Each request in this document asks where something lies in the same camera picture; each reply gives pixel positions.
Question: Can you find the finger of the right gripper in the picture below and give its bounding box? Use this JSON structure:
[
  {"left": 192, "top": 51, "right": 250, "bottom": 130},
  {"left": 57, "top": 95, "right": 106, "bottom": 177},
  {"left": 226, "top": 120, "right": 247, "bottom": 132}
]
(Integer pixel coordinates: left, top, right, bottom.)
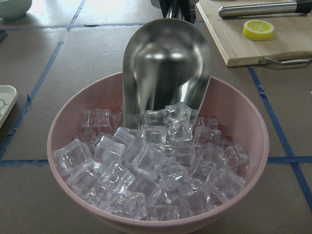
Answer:
[
  {"left": 151, "top": 0, "right": 168, "bottom": 10},
  {"left": 181, "top": 0, "right": 198, "bottom": 24}
]

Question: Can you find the steel ice scoop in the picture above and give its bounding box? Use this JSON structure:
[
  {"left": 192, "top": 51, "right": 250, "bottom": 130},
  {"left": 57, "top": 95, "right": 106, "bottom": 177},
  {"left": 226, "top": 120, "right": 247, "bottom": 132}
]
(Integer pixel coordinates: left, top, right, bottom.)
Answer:
[{"left": 122, "top": 0, "right": 212, "bottom": 129}]

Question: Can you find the pile of clear ice cubes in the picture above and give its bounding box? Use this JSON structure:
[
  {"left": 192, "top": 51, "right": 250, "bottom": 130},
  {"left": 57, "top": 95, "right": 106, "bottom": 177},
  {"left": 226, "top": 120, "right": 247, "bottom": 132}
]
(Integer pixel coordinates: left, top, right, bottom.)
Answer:
[{"left": 53, "top": 102, "right": 249, "bottom": 221}]

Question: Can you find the lemon half slice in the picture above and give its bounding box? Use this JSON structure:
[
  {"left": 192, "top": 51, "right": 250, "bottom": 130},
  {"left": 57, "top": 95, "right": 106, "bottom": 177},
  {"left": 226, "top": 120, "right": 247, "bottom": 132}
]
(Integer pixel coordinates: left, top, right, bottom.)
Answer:
[{"left": 243, "top": 19, "right": 274, "bottom": 40}]

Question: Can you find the wooden cutting board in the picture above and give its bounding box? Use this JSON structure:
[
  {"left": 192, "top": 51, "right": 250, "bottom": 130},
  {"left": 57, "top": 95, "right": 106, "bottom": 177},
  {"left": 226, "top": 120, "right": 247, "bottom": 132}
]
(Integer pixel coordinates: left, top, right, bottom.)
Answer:
[{"left": 196, "top": 0, "right": 312, "bottom": 67}]

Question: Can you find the pink bowl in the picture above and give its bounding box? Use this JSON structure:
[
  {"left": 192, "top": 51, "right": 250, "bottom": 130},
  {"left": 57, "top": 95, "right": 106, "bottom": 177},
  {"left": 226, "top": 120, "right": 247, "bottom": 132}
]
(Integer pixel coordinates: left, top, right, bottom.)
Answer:
[{"left": 47, "top": 73, "right": 269, "bottom": 234}]

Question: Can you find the steel muddler rod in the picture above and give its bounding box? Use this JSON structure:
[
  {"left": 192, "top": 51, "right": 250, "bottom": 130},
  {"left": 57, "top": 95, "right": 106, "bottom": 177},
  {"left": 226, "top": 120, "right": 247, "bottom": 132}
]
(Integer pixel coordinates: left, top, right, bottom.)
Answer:
[{"left": 218, "top": 0, "right": 312, "bottom": 18}]

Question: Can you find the green bowl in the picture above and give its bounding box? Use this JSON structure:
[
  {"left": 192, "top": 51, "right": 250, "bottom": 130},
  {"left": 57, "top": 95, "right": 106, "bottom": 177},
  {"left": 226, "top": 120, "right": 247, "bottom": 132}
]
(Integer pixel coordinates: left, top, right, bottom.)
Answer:
[{"left": 0, "top": 0, "right": 32, "bottom": 20}]

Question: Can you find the cream bear tray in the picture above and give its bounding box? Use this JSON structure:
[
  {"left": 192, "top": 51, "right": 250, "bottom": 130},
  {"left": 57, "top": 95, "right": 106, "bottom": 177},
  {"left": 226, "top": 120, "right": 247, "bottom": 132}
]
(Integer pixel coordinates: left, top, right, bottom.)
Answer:
[{"left": 0, "top": 85, "right": 18, "bottom": 127}]

